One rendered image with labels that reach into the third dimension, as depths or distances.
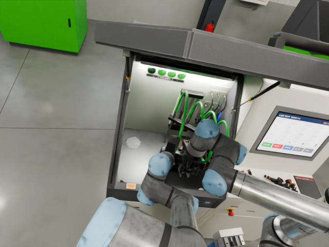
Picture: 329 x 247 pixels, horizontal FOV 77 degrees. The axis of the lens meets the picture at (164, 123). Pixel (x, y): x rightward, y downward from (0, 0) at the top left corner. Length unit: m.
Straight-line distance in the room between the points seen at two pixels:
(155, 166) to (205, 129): 0.22
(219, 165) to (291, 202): 0.21
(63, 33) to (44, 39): 0.32
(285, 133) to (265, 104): 0.27
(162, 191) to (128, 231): 0.40
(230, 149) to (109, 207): 0.46
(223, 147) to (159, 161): 0.22
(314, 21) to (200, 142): 4.07
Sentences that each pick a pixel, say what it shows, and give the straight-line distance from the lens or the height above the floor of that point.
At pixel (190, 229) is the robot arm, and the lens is 0.50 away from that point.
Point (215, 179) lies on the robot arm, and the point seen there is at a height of 1.55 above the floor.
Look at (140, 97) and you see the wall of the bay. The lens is 1.38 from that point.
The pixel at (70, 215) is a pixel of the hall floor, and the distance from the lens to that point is 2.19.
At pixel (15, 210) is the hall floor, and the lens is 2.32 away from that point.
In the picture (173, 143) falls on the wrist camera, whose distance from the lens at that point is 0.94.
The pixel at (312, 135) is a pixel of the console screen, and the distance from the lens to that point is 1.55.
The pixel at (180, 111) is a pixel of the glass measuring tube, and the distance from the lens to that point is 1.44.
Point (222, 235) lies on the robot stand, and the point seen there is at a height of 0.99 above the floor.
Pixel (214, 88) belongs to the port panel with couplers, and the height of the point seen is 1.33.
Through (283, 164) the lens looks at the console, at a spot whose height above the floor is 1.04.
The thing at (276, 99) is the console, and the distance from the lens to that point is 1.27.
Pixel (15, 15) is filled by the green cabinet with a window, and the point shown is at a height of 0.51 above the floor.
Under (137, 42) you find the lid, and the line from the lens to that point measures 0.34.
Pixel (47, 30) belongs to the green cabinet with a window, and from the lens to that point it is 3.73.
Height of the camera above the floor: 2.07
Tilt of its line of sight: 47 degrees down
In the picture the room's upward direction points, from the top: 19 degrees clockwise
